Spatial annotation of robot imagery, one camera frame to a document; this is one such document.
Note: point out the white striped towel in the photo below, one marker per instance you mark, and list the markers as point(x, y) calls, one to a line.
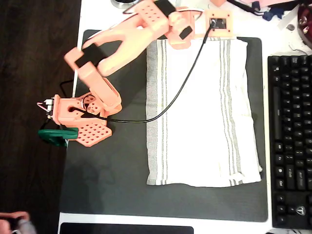
point(200, 122)

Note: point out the white torn paper sheet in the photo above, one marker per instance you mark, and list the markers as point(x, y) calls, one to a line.
point(292, 39)

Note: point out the person hand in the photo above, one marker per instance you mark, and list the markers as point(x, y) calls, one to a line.
point(24, 219)

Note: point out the blue small object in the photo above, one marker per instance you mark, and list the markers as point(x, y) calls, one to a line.
point(268, 15)

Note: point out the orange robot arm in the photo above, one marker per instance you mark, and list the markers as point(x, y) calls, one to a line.
point(126, 34)

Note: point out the dark red bowl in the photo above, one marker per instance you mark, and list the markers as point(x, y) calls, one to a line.
point(307, 24)

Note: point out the robot controller board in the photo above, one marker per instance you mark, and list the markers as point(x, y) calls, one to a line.
point(50, 107)

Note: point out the orange camera mount plate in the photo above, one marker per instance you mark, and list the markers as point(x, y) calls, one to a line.
point(230, 24)

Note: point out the pink paper piece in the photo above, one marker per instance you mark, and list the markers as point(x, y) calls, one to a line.
point(218, 2)

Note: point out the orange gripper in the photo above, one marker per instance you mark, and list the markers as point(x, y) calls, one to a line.
point(177, 43)

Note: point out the small grey stone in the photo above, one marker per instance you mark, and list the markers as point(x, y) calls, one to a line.
point(290, 27)

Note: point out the dark grey desk mat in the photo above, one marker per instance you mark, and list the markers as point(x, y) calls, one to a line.
point(109, 200)

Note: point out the black keyboard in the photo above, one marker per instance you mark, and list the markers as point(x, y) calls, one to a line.
point(290, 122)

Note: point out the silver round object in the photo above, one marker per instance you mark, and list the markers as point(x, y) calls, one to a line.
point(119, 3)

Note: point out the green table clamp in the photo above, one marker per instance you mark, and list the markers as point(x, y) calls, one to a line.
point(53, 135)

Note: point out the black flat pad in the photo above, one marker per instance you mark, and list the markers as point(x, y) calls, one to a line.
point(122, 229)

